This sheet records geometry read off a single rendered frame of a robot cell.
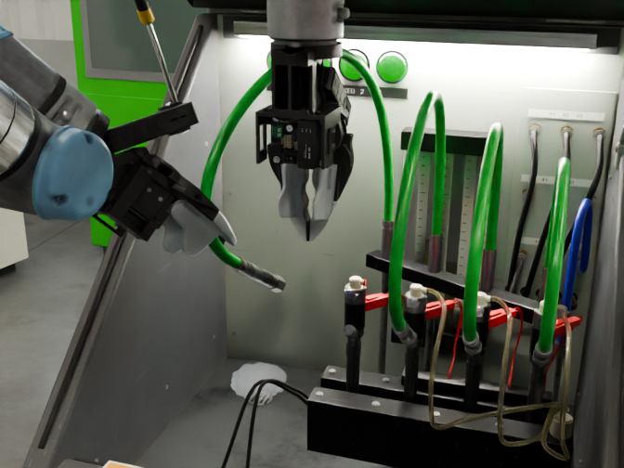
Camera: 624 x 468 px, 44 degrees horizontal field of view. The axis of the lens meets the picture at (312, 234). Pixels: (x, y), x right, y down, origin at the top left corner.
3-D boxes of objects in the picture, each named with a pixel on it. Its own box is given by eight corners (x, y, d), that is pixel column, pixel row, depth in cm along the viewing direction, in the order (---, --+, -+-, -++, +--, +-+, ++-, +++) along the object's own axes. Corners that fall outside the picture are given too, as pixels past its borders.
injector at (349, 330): (334, 436, 105) (338, 295, 98) (344, 417, 110) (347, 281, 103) (355, 440, 105) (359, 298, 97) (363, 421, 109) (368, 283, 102)
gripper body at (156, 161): (124, 240, 86) (35, 175, 80) (166, 179, 89) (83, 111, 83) (153, 246, 80) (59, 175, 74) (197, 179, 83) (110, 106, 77)
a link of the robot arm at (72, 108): (51, 83, 81) (79, 74, 74) (86, 111, 83) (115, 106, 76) (7, 139, 78) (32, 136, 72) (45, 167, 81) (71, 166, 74)
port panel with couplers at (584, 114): (501, 289, 121) (521, 90, 111) (502, 280, 124) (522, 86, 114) (589, 299, 117) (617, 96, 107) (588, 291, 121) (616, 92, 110)
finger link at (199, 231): (213, 278, 88) (149, 230, 84) (240, 235, 89) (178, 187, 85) (224, 279, 85) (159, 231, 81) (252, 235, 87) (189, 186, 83)
